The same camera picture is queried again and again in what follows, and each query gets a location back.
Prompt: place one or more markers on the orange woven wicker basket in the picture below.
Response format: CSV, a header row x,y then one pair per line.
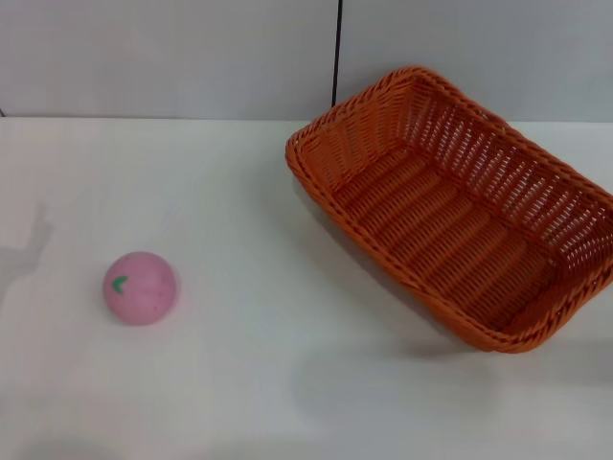
x,y
431,215

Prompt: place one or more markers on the pink ball with green leaf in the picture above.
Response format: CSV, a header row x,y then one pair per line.
x,y
143,292

